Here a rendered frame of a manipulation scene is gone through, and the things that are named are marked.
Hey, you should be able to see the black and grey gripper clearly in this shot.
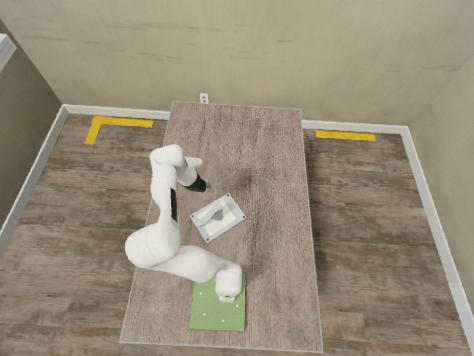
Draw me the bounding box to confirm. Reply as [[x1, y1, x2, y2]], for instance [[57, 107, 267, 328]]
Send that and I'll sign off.
[[177, 157, 212, 193]]

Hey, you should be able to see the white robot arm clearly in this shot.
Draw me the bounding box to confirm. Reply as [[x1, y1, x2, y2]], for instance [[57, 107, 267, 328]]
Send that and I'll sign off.
[[126, 145, 242, 295]]

